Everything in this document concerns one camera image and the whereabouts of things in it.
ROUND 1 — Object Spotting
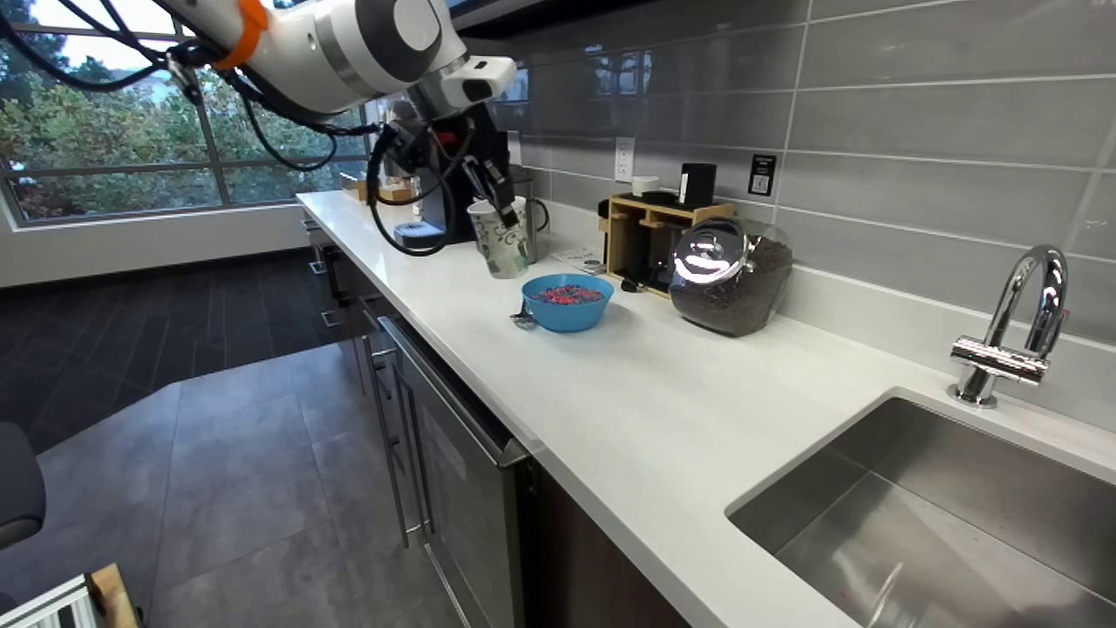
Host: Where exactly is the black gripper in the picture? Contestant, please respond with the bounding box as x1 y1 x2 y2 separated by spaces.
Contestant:
406 106 519 226

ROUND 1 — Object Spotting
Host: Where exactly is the patterned paper coffee cup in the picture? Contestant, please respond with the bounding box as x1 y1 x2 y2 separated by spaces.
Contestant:
469 197 534 279

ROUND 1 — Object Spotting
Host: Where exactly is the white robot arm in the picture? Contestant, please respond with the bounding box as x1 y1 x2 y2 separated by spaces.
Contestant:
154 0 517 224

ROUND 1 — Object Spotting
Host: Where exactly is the wooden coffee pod organizer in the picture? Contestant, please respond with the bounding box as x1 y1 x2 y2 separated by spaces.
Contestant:
595 197 731 292

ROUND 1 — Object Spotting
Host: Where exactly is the blue bowl with beads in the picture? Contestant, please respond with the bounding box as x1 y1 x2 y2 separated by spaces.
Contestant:
522 271 615 334

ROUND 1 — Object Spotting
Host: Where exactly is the stainless steel dishwasher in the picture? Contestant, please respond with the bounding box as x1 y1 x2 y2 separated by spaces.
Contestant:
373 318 528 628

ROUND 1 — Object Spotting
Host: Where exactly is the stainless steel sink basin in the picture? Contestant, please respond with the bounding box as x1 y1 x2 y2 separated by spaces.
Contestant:
730 398 1116 628

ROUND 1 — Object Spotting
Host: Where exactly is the chrome sink faucet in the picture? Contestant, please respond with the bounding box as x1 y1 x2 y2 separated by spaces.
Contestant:
946 242 1075 413

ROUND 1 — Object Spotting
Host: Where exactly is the small black picture frame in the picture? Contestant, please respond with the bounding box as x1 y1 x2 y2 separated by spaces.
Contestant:
677 164 716 210

